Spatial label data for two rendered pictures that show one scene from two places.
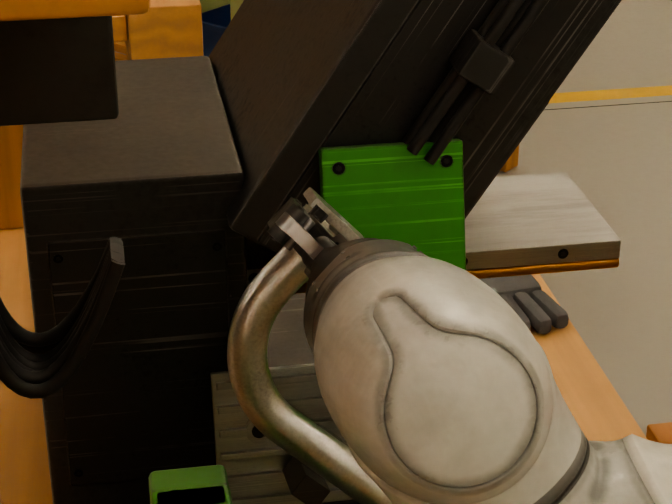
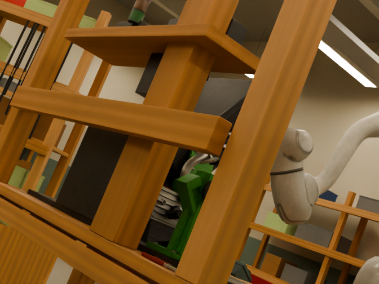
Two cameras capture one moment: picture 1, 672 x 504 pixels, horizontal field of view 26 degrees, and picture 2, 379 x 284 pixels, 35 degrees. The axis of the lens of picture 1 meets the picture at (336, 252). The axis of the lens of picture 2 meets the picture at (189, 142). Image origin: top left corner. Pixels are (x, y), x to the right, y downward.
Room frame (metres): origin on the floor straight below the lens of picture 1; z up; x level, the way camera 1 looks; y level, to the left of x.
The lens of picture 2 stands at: (-0.84, 1.02, 0.99)
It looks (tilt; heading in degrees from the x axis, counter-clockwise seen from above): 8 degrees up; 333
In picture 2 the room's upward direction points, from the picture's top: 22 degrees clockwise
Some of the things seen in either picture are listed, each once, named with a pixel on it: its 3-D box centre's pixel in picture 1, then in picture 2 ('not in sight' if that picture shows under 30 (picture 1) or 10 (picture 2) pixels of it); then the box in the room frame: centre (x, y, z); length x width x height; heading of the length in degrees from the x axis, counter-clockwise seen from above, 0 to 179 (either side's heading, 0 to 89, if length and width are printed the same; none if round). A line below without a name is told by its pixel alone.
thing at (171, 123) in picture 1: (138, 282); (112, 174); (1.22, 0.19, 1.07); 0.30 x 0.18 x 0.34; 10
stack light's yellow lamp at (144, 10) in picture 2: not in sight; (140, 6); (1.20, 0.35, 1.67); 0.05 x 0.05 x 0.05
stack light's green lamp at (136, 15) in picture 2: not in sight; (136, 17); (1.20, 0.35, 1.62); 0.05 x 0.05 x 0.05
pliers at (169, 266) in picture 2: not in sight; (163, 263); (0.56, 0.22, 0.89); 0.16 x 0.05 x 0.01; 8
